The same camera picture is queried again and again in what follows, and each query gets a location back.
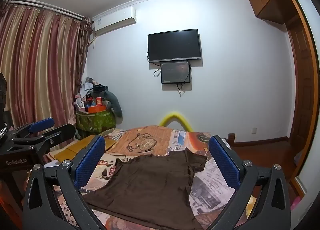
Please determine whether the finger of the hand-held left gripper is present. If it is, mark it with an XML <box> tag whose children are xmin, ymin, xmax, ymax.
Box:
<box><xmin>11</xmin><ymin>123</ymin><xmax>76</xmax><ymax>156</ymax></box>
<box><xmin>11</xmin><ymin>117</ymin><xmax>55</xmax><ymax>140</ymax></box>

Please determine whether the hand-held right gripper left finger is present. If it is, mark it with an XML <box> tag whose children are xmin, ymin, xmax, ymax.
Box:
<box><xmin>22</xmin><ymin>134</ymin><xmax>107</xmax><ymax>230</ymax></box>

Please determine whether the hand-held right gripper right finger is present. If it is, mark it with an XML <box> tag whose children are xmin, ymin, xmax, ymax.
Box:
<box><xmin>209</xmin><ymin>135</ymin><xmax>292</xmax><ymax>230</ymax></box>

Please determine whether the brown shirt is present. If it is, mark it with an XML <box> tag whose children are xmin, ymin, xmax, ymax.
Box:
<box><xmin>84</xmin><ymin>150</ymin><xmax>207</xmax><ymax>230</ymax></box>

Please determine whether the pile of clothes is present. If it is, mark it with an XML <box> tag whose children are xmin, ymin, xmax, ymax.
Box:
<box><xmin>73</xmin><ymin>76</ymin><xmax>95</xmax><ymax>114</ymax></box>

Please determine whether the yellow folded mat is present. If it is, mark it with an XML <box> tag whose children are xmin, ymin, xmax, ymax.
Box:
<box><xmin>54</xmin><ymin>134</ymin><xmax>120</xmax><ymax>163</ymax></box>

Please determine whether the orange box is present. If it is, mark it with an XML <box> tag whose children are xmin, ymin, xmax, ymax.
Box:
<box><xmin>88</xmin><ymin>105</ymin><xmax>107</xmax><ymax>114</ymax></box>

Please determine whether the striped pink curtain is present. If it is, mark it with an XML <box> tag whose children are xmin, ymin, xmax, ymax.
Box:
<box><xmin>0</xmin><ymin>2</ymin><xmax>94</xmax><ymax>150</ymax></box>

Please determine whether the yellow foam tube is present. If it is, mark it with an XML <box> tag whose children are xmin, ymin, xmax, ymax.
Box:
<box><xmin>159</xmin><ymin>112</ymin><xmax>193</xmax><ymax>132</ymax></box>

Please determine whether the pink cloth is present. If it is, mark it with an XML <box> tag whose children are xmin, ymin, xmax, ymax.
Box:
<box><xmin>290</xmin><ymin>194</ymin><xmax>304</xmax><ymax>213</ymax></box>

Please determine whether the small black monitor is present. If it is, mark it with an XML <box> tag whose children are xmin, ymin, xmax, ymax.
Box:
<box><xmin>160</xmin><ymin>61</ymin><xmax>191</xmax><ymax>85</ymax></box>

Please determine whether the curtain rod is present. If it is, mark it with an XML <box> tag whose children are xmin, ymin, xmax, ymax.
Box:
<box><xmin>4</xmin><ymin>0</ymin><xmax>84</xmax><ymax>22</ymax></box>

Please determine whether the white air conditioner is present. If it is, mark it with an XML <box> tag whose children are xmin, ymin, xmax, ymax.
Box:
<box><xmin>93</xmin><ymin>6</ymin><xmax>137</xmax><ymax>37</ymax></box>

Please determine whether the wooden door frame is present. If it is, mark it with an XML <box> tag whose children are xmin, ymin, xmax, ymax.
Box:
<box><xmin>280</xmin><ymin>0</ymin><xmax>320</xmax><ymax>195</ymax></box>

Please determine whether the black wall television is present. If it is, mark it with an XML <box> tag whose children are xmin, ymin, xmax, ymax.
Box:
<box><xmin>147</xmin><ymin>29</ymin><xmax>202</xmax><ymax>63</ymax></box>

